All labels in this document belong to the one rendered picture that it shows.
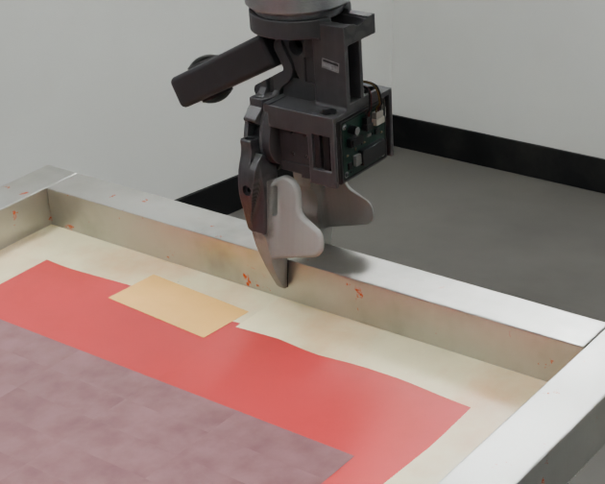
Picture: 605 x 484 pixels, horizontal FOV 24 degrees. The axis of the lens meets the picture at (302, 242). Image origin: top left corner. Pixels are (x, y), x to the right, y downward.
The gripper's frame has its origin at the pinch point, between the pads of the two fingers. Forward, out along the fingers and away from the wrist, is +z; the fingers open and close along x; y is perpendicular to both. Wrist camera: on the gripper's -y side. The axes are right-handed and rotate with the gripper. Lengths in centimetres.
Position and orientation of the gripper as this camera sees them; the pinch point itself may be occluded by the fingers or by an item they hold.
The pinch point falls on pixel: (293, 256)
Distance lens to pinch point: 106.8
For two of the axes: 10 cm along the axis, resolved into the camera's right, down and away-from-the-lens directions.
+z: 0.6, 9.0, 4.4
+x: 6.1, -3.8, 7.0
